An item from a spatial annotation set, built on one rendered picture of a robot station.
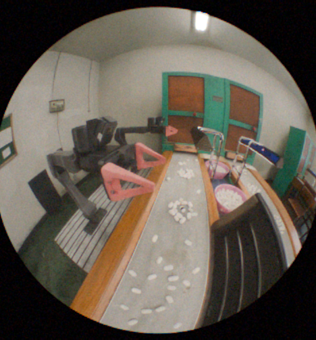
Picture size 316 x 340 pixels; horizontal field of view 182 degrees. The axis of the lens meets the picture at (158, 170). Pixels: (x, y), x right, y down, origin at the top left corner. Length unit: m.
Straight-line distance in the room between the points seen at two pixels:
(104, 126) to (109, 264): 0.43
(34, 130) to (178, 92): 2.16
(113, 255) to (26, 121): 2.02
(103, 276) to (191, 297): 0.31
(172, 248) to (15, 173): 2.08
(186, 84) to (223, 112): 0.54
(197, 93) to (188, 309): 1.56
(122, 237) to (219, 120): 1.34
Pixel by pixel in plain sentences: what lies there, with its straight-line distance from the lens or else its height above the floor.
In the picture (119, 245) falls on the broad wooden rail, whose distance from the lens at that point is 0.44.
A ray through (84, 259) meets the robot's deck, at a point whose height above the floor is 0.67.
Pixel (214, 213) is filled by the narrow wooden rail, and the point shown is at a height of 0.76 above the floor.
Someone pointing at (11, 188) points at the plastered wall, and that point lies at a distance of 2.08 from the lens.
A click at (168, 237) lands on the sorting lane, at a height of 0.74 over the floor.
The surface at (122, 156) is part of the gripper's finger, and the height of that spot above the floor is 1.10.
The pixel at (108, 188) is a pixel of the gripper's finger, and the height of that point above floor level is 1.07.
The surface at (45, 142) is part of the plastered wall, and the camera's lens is 2.06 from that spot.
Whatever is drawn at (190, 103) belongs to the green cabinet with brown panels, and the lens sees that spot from 1.24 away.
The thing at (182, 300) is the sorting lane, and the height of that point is 0.74.
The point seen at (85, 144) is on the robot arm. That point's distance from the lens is 0.24.
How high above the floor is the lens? 1.17
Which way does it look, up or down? 30 degrees down
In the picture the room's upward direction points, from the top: straight up
